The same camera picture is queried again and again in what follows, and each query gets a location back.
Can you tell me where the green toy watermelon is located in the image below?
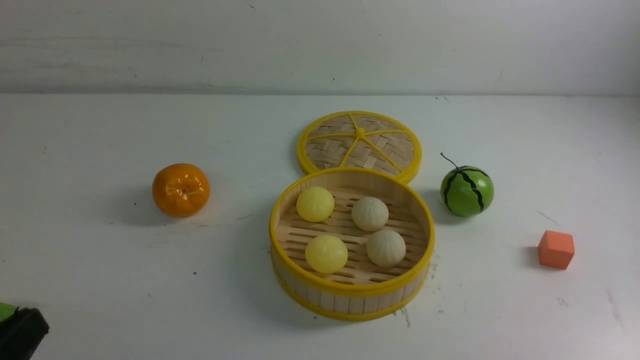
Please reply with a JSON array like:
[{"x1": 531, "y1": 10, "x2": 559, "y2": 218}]
[{"x1": 439, "y1": 152, "x2": 495, "y2": 218}]

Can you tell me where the orange toy tangerine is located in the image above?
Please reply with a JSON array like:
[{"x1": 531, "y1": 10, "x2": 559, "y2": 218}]
[{"x1": 151, "y1": 162, "x2": 211, "y2": 218}]

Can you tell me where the orange foam cube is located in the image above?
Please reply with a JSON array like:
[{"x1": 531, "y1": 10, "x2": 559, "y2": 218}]
[{"x1": 537, "y1": 230, "x2": 575, "y2": 271}]

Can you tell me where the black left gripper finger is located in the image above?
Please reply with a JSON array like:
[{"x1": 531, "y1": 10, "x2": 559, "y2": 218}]
[{"x1": 0, "y1": 308, "x2": 50, "y2": 360}]

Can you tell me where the white bun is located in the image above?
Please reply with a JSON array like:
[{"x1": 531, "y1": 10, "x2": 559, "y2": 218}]
[
  {"x1": 366, "y1": 228, "x2": 407, "y2": 268},
  {"x1": 350, "y1": 196, "x2": 389, "y2": 231}
]

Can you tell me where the yellow bun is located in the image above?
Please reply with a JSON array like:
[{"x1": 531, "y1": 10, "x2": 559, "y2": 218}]
[
  {"x1": 295, "y1": 186, "x2": 335, "y2": 223},
  {"x1": 304, "y1": 235, "x2": 348, "y2": 274}
]

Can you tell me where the bamboo steamer tray yellow rim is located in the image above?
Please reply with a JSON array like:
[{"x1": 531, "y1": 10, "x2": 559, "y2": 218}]
[{"x1": 269, "y1": 167, "x2": 435, "y2": 321}]

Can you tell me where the woven bamboo steamer lid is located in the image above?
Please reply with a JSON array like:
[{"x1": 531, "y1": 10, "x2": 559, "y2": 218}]
[{"x1": 295, "y1": 111, "x2": 423, "y2": 183}]

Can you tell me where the green foam cube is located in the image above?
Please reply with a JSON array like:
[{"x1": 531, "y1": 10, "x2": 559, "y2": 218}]
[{"x1": 0, "y1": 301, "x2": 19, "y2": 323}]

